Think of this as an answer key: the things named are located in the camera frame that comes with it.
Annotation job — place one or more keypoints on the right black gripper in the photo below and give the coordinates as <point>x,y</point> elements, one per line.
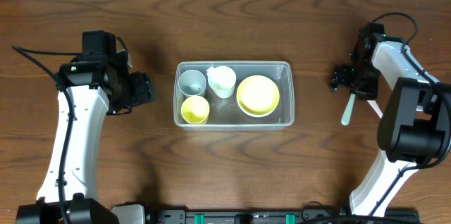
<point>342,78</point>

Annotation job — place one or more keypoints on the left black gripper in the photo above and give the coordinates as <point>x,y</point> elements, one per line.
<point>143,87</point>

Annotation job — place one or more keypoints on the grey plastic cup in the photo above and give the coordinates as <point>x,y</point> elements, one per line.
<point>192,83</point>

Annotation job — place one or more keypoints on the yellow plastic cup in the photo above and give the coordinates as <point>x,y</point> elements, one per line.
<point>195,110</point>

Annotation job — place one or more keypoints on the yellow plastic bowl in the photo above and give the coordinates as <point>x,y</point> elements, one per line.
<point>258,93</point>

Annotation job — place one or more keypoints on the white plastic cup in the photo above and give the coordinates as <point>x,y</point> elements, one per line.
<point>222,80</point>

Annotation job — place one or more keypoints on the white plastic bowl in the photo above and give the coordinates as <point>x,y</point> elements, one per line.
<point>248,112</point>

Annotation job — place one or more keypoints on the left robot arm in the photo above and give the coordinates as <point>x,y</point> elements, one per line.
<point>69,191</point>

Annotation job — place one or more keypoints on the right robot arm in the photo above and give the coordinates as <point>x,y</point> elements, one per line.
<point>414,130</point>

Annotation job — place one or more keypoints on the clear plastic container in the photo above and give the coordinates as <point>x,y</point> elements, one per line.
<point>225,114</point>

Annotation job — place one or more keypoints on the pale pink plastic fork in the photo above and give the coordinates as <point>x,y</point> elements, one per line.
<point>373,104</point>

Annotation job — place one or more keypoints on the mint green plastic spoon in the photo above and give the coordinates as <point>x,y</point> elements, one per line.
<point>347,114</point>

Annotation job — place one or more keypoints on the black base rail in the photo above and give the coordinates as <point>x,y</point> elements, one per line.
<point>312,212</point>

